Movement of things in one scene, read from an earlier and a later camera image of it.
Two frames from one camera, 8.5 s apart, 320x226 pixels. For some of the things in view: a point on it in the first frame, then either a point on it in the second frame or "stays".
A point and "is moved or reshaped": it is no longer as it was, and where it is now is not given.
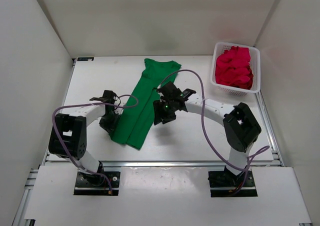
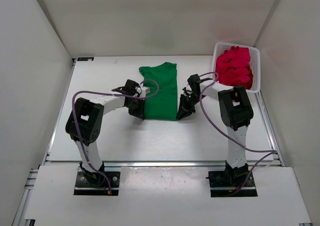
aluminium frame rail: [156, 164] stays
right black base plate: [225, 184] stays
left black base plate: [87, 183] stays
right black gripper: [158, 105] -> [184, 110]
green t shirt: [133, 120] is moved or reshaped
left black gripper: [109, 127] -> [139, 113]
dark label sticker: [85, 58] stays
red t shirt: [233, 67] stays
